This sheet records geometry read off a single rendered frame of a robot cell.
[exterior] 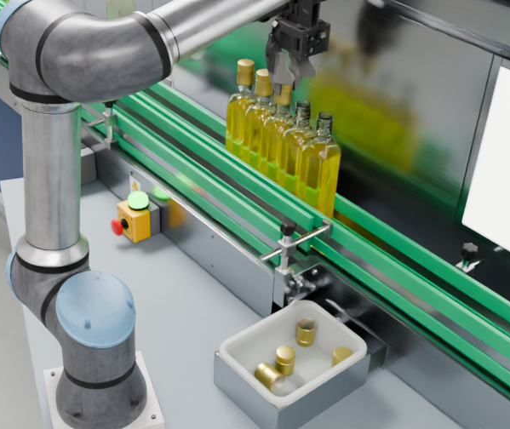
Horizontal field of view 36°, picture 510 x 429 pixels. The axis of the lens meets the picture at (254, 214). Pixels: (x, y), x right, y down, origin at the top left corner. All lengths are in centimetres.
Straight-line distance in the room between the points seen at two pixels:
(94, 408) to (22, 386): 122
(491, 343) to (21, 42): 84
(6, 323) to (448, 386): 169
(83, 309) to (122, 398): 18
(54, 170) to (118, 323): 25
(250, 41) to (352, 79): 34
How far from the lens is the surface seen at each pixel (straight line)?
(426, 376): 143
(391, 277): 140
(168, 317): 156
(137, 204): 171
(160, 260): 170
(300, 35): 139
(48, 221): 124
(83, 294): 122
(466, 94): 138
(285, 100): 151
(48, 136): 117
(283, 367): 141
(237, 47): 185
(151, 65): 103
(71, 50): 103
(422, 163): 148
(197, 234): 164
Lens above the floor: 181
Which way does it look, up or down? 35 degrees down
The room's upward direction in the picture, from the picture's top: 3 degrees clockwise
